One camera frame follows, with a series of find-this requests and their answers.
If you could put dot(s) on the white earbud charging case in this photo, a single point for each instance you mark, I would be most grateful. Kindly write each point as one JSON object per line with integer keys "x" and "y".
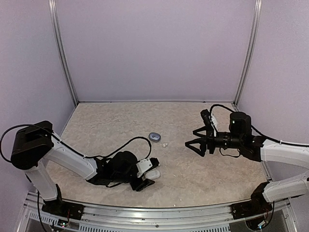
{"x": 153, "y": 174}

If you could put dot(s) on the purple earbud charging case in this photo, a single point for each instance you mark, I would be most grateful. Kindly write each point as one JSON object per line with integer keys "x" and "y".
{"x": 155, "y": 137}

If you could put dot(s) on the right aluminium corner post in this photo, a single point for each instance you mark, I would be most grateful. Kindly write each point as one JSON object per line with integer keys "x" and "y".
{"x": 249, "y": 51}

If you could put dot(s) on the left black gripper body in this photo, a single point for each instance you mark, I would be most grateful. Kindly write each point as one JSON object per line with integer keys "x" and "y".
{"x": 135, "y": 186}

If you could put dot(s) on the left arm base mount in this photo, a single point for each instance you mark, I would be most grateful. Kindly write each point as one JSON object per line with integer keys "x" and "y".
{"x": 62, "y": 208}

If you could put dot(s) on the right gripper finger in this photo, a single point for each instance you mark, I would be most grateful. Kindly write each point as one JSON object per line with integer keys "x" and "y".
{"x": 198, "y": 145}
{"x": 201, "y": 132}

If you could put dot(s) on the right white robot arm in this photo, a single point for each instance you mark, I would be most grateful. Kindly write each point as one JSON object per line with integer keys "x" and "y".
{"x": 255, "y": 148}

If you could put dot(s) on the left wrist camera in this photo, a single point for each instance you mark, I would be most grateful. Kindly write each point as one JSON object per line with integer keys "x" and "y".
{"x": 146, "y": 165}

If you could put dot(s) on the aluminium front rail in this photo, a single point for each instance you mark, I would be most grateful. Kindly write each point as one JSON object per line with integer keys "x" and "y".
{"x": 104, "y": 218}

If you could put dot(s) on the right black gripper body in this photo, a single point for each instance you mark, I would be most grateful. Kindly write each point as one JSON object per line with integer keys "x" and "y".
{"x": 210, "y": 138}

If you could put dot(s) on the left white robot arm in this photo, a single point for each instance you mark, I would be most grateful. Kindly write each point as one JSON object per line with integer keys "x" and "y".
{"x": 34, "y": 143}

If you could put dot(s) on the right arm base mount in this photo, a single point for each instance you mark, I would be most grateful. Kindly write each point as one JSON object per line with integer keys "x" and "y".
{"x": 254, "y": 206}

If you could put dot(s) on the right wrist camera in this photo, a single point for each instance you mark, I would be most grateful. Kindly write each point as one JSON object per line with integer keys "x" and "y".
{"x": 206, "y": 116}

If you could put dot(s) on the left aluminium corner post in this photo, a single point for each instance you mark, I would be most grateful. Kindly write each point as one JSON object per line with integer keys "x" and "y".
{"x": 61, "y": 51}

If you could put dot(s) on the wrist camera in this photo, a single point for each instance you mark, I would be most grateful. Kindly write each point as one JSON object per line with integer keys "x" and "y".
{"x": 206, "y": 116}
{"x": 146, "y": 165}

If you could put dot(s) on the aluminium corner post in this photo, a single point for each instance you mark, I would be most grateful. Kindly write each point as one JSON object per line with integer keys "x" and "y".
{"x": 61, "y": 51}
{"x": 249, "y": 51}

